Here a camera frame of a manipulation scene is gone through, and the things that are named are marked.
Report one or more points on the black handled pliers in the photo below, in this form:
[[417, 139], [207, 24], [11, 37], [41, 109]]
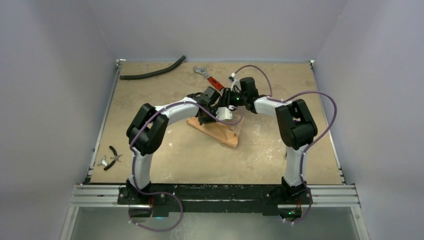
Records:
[[113, 159]]

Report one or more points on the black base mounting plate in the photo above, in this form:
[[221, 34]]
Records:
[[216, 198]]

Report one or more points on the orange cloth napkin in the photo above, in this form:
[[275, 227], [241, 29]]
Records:
[[225, 134]]

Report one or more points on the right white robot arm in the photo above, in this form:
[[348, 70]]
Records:
[[296, 126]]

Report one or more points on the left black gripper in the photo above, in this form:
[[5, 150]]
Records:
[[214, 109]]

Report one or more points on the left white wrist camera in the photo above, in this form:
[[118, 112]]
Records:
[[224, 114]]

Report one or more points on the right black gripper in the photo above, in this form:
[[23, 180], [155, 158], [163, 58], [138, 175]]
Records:
[[226, 99]]

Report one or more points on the red handled adjustable wrench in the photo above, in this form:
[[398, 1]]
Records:
[[215, 83]]

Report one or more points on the aluminium frame rail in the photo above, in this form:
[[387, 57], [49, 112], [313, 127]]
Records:
[[107, 196]]

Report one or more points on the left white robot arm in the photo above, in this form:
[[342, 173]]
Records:
[[147, 130]]

